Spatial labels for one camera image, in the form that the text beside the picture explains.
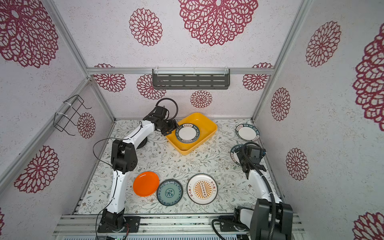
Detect black wire rack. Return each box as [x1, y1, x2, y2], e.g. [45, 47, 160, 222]
[53, 95, 92, 136]

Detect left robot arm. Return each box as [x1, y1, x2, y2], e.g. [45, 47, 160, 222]
[106, 106, 179, 214]

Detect small black plate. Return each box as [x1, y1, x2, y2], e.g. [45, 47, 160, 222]
[137, 138, 148, 149]

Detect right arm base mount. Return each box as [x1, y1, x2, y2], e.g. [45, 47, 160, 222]
[219, 216, 249, 232]

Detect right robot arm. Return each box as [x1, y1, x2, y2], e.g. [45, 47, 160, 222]
[238, 142, 294, 240]

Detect yellow plastic bin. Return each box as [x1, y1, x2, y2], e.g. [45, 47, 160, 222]
[166, 113, 218, 156]

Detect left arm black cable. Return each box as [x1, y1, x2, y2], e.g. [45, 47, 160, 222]
[92, 97, 179, 240]

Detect sunburst plate lower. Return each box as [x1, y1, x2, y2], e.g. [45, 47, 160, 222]
[186, 174, 218, 205]

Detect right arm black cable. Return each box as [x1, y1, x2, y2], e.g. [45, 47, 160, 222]
[211, 141, 277, 240]

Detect orange plate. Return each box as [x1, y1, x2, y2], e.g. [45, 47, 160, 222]
[133, 172, 160, 197]

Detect grey wall shelf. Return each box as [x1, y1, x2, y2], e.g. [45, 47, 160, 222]
[152, 68, 231, 90]

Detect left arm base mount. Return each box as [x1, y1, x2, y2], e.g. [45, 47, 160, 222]
[97, 209, 141, 233]

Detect teal patterned plate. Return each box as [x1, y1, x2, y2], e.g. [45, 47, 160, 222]
[156, 179, 183, 207]

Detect aluminium front rail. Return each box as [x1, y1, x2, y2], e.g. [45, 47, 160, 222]
[52, 212, 306, 240]

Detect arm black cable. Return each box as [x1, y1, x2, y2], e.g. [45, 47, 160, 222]
[92, 97, 179, 240]
[211, 141, 277, 240]

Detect green rim plate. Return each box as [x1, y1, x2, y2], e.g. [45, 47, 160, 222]
[235, 124, 260, 142]
[230, 144, 243, 166]
[175, 123, 200, 144]

